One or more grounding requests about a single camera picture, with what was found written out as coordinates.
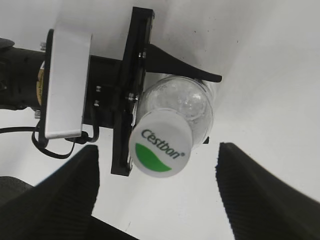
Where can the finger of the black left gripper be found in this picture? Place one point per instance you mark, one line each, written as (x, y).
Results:
(206, 141)

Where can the clear Cestbon water bottle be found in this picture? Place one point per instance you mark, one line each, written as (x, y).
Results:
(192, 98)

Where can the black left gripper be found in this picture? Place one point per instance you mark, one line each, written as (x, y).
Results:
(115, 86)

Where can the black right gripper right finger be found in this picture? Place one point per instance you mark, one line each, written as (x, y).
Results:
(260, 206)

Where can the white green bottle cap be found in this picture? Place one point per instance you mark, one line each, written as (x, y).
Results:
(160, 144)

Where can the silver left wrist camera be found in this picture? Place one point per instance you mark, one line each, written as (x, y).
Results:
(67, 85)

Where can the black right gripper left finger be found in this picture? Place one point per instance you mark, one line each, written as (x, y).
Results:
(58, 208)

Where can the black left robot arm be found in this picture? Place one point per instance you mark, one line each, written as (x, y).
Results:
(24, 77)

